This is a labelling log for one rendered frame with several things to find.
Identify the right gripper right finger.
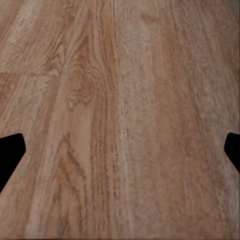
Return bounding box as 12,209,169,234
224,133,240,173

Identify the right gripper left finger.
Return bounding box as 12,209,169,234
0,133,26,193

